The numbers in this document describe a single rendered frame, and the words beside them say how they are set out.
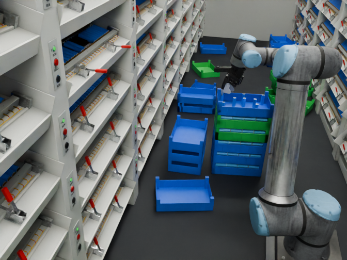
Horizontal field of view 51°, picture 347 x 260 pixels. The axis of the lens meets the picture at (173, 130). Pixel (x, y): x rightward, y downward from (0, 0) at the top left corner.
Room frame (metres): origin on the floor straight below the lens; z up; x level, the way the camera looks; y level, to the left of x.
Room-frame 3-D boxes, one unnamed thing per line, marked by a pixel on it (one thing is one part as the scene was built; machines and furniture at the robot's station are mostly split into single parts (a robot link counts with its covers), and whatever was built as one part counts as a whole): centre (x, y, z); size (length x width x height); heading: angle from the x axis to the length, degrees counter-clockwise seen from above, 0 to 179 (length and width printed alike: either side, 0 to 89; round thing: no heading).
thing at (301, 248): (1.13, -0.59, 0.17); 0.19 x 0.19 x 0.10
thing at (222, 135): (1.90, -0.40, 0.28); 0.30 x 0.20 x 0.08; 87
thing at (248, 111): (1.90, -0.40, 0.44); 0.30 x 0.20 x 0.08; 87
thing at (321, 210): (1.12, -0.59, 0.31); 0.17 x 0.15 x 0.18; 95
